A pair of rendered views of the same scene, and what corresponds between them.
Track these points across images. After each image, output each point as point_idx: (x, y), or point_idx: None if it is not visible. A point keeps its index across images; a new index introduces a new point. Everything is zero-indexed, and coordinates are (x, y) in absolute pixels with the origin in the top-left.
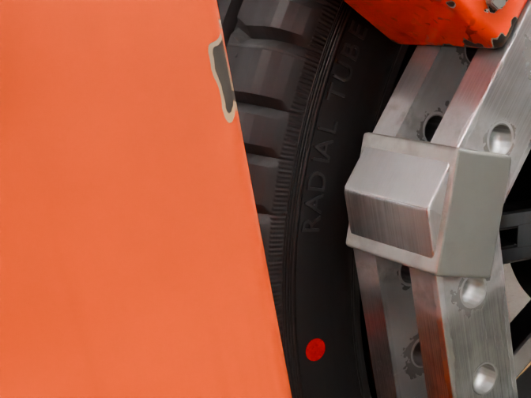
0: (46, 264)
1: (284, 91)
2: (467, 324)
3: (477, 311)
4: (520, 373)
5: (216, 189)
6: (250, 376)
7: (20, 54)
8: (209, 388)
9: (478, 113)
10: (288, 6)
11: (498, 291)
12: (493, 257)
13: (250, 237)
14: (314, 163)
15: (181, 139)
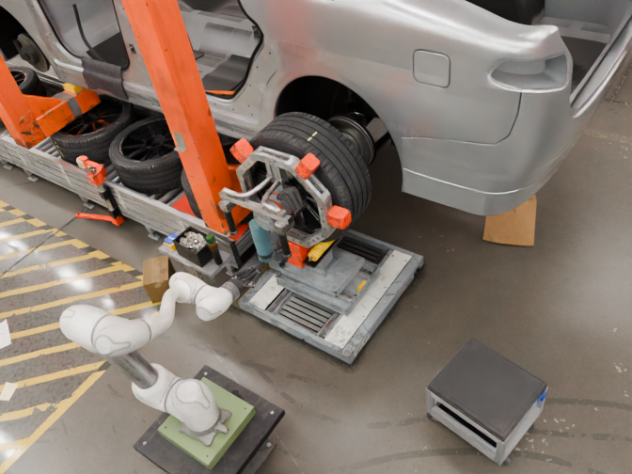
0: (192, 160)
1: None
2: (240, 180)
3: (241, 180)
4: None
5: (198, 162)
6: (201, 170)
7: (190, 152)
8: (199, 169)
9: (239, 166)
10: None
11: (243, 180)
12: (241, 177)
13: (200, 165)
14: None
15: (197, 159)
